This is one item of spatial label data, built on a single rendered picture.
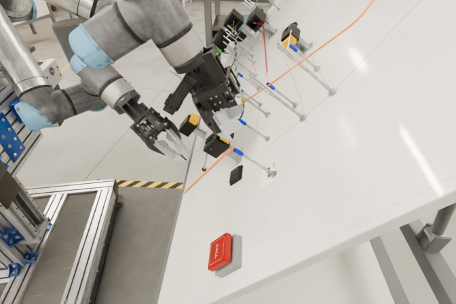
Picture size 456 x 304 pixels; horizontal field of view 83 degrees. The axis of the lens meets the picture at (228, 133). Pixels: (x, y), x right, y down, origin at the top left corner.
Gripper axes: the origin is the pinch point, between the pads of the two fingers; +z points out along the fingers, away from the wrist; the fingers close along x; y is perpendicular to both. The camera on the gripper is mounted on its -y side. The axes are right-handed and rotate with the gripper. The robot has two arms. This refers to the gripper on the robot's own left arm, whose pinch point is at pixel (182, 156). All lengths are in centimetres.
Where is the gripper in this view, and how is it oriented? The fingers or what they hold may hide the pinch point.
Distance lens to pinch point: 69.8
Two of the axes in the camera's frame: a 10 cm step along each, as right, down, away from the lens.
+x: 7.0, -7.0, 1.4
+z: 7.0, 7.1, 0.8
